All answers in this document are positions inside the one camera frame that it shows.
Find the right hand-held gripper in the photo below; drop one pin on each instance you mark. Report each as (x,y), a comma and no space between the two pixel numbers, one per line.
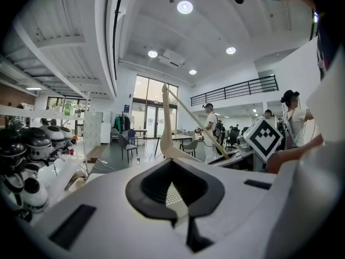
(265,139)

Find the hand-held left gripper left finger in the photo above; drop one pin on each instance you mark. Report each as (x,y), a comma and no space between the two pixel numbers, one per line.
(151,190)

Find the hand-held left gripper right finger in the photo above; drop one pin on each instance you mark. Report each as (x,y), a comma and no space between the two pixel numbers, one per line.
(202,190)

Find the beige perforated plastic basket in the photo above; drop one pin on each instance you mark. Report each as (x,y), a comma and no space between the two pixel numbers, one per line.
(175,201)

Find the wooden clothes hanger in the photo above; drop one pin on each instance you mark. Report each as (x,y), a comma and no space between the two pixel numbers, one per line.
(167,123)

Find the person's right forearm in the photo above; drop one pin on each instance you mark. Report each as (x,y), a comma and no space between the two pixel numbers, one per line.
(296,150)

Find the clear water bottle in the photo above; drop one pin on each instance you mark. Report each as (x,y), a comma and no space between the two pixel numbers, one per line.
(138,160)

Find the black office chair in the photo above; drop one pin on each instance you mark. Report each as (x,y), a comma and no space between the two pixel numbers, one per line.
(233,135)

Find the grey chair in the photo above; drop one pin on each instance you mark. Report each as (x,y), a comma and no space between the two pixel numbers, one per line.
(191,144)
(124,142)
(114,133)

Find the white table with black legs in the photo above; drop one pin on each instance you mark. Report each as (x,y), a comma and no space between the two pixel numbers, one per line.
(180,137)

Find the blue chair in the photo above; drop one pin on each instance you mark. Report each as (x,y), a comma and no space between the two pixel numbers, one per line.
(132,133)

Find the narrow white table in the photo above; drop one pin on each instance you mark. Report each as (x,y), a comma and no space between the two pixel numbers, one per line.
(141,130)

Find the black balcony railing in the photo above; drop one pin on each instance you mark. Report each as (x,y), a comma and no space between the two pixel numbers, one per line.
(225,93)

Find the wooden bench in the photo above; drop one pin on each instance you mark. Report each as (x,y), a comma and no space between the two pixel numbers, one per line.
(97,152)

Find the plain white cabinet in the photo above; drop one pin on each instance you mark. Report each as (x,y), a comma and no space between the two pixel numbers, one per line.
(105,132)

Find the white locker cabinet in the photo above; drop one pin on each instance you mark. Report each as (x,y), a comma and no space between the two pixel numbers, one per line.
(93,128)

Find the round ceiling light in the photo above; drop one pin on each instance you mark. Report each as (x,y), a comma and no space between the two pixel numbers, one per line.
(152,54)
(231,50)
(185,7)
(192,72)

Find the glass entrance doors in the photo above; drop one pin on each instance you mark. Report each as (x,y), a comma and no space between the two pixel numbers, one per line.
(141,90)

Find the green label bottle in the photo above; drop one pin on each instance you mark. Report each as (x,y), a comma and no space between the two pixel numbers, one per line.
(68,109)

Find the person's dark shirt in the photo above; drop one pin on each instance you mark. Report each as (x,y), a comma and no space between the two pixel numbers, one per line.
(331,36)

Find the row of white black helmets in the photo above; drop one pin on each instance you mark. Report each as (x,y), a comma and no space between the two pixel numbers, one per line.
(37,142)

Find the ceiling air vent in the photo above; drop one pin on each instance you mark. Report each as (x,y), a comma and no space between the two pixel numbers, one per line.
(172,58)

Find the white curved shelf unit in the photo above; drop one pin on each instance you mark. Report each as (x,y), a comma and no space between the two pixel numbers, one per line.
(40,114)

